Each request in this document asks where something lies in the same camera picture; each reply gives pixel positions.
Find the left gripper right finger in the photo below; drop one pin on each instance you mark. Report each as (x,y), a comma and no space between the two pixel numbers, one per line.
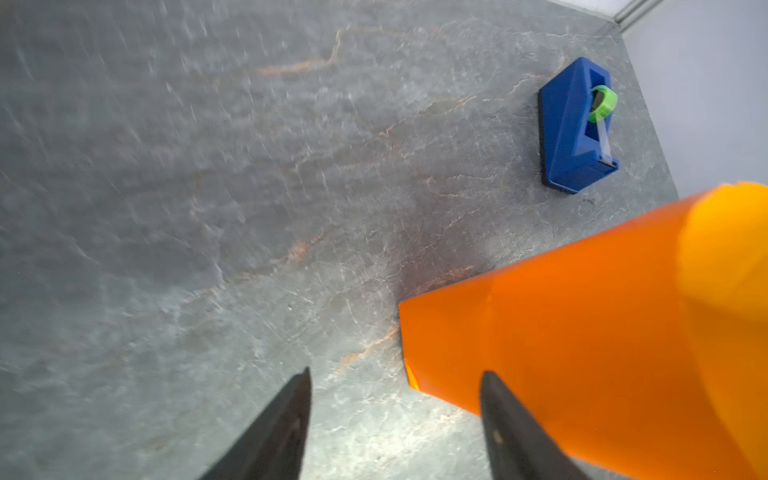
(517,446)

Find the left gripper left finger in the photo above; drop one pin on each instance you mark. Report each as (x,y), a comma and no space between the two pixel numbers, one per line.
(273,445)

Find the blue tape dispenser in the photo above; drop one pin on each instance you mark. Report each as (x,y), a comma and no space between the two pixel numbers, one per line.
(575,110)

